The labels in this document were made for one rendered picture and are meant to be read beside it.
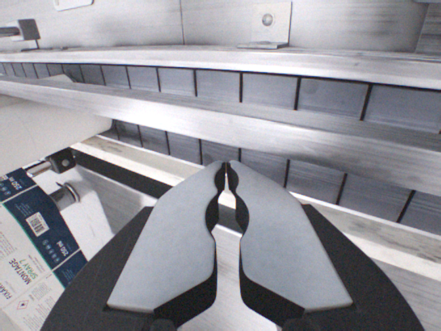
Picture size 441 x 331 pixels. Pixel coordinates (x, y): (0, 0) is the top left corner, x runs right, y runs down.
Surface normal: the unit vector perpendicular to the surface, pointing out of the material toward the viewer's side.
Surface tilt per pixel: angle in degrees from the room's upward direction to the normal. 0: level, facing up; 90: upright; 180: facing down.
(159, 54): 0
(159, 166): 90
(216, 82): 0
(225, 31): 0
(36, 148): 90
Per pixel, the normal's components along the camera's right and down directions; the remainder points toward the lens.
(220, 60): -0.51, 0.46
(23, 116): 0.60, -0.42
